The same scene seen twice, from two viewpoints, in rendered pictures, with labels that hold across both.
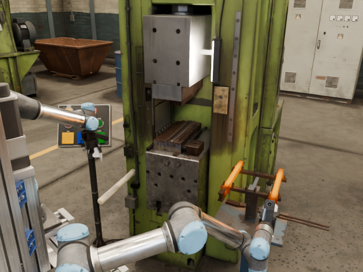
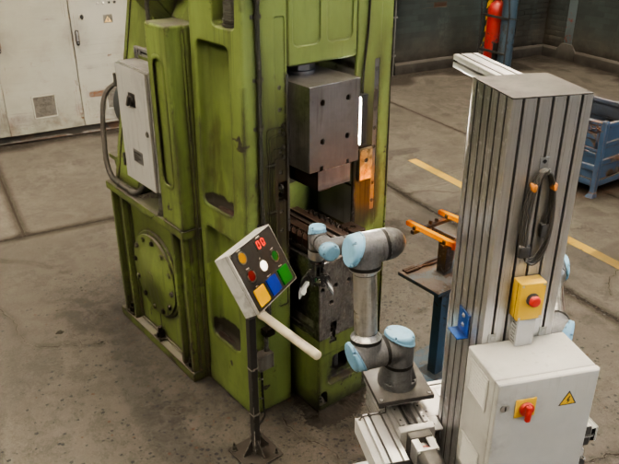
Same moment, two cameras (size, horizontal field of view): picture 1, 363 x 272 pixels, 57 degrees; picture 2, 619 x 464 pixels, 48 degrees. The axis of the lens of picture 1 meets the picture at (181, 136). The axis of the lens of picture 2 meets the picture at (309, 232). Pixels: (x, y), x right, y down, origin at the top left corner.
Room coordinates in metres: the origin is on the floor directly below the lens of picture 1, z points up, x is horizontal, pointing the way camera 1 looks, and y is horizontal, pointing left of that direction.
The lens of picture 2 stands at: (0.59, 2.82, 2.54)
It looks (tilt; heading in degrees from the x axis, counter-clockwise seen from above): 26 degrees down; 300
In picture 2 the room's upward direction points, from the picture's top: straight up
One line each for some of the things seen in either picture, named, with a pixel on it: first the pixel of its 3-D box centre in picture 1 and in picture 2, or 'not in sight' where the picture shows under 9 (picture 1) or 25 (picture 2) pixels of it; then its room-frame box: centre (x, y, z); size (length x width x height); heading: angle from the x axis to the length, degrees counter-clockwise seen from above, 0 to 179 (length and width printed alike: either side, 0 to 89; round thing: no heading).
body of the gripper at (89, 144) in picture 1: (89, 138); (317, 272); (1.86, 0.55, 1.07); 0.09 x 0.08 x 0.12; 134
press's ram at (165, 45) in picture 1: (185, 48); (313, 113); (2.21, -0.02, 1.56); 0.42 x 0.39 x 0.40; 159
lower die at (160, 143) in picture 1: (178, 134); (307, 229); (2.22, 0.02, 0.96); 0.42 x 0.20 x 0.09; 159
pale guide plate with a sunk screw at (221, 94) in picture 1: (220, 100); (364, 163); (2.04, -0.25, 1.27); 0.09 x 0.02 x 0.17; 69
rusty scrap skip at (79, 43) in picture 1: (71, 58); not in sight; (8.69, 2.84, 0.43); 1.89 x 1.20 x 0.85; 59
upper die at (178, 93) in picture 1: (179, 85); (307, 164); (2.22, 0.02, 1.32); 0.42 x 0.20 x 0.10; 159
